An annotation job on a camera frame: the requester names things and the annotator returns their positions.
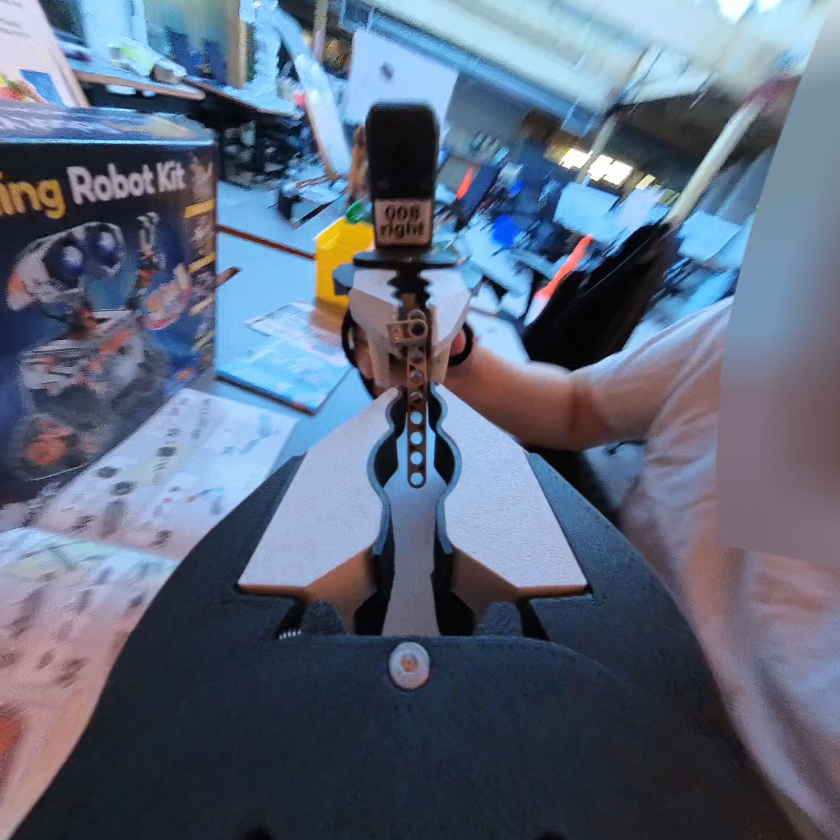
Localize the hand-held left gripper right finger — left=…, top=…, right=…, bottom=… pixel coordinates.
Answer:
left=427, top=386, right=589, bottom=637

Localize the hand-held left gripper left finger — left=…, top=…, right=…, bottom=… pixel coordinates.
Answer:
left=237, top=386, right=403, bottom=637

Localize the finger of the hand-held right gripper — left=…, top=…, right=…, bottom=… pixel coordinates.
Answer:
left=420, top=268, right=473, bottom=385
left=346, top=269, right=404, bottom=388

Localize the small grey toy connector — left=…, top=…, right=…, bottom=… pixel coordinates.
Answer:
left=387, top=311, right=427, bottom=347

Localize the grey toy beam with holes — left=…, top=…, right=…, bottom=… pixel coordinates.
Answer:
left=402, top=341, right=427, bottom=490

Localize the person's right forearm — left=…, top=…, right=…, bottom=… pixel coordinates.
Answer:
left=472, top=341, right=657, bottom=454

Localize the grey desk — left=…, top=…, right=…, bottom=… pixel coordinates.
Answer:
left=213, top=180, right=532, bottom=460

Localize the person's right hand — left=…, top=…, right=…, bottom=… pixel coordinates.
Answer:
left=434, top=338, right=492, bottom=400

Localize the yellow storage bin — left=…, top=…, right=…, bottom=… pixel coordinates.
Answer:
left=314, top=217, right=375, bottom=312

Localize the white board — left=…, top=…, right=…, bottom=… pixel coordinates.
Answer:
left=344, top=29, right=460, bottom=126

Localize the blue leaflet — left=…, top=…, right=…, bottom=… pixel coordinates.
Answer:
left=215, top=301, right=355, bottom=416

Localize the black office chair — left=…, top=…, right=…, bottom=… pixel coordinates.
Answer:
left=521, top=223, right=677, bottom=371

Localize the white instruction booklet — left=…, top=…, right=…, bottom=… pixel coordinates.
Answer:
left=0, top=387, right=299, bottom=815

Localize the blue robot kit box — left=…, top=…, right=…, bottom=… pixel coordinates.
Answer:
left=0, top=101, right=221, bottom=506

